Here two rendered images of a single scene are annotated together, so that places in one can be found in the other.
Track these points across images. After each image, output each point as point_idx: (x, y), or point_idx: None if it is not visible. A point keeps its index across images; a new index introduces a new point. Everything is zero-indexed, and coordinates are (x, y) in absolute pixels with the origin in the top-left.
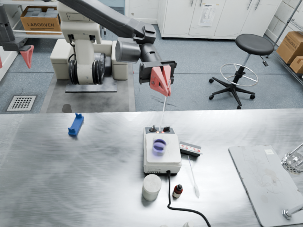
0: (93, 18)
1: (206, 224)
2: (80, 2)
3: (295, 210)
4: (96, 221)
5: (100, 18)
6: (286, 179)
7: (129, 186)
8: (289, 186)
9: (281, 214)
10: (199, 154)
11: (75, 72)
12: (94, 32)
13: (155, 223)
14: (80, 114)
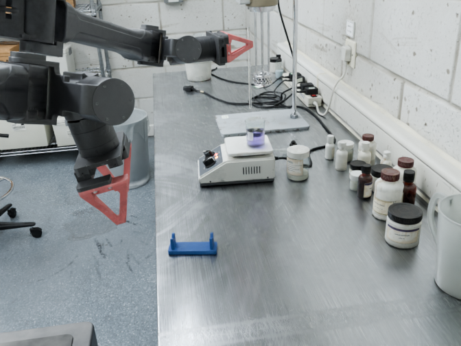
0: (121, 42)
1: (319, 149)
2: (109, 24)
3: (295, 101)
4: (348, 204)
5: (127, 37)
6: (256, 113)
7: (295, 189)
8: (265, 113)
9: (295, 119)
10: None
11: None
12: None
13: (331, 172)
14: (174, 233)
